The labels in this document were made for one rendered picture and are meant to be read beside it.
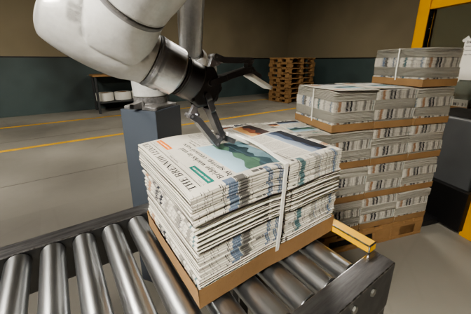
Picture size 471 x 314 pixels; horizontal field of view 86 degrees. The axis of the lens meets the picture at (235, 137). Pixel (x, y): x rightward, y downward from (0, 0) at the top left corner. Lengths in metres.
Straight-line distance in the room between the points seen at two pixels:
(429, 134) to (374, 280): 1.52
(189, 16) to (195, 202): 0.78
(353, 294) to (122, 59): 0.57
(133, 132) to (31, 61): 6.33
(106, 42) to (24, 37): 7.15
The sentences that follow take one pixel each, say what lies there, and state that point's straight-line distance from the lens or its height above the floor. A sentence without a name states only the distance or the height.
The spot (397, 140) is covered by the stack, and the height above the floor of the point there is 0.75.
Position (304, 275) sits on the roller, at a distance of 0.62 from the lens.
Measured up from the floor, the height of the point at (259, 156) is 1.03.
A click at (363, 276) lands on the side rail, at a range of 0.64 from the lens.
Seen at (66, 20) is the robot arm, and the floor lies 1.26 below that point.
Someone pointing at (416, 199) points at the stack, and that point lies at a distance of 2.22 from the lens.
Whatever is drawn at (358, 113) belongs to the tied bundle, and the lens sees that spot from 1.58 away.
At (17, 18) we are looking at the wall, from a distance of 7.58.
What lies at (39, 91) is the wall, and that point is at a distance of 7.55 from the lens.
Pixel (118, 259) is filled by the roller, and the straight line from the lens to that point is 0.67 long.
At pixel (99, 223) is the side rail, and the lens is 0.80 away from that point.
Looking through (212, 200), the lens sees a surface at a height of 1.01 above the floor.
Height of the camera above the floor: 1.22
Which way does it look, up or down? 17 degrees down
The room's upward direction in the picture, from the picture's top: straight up
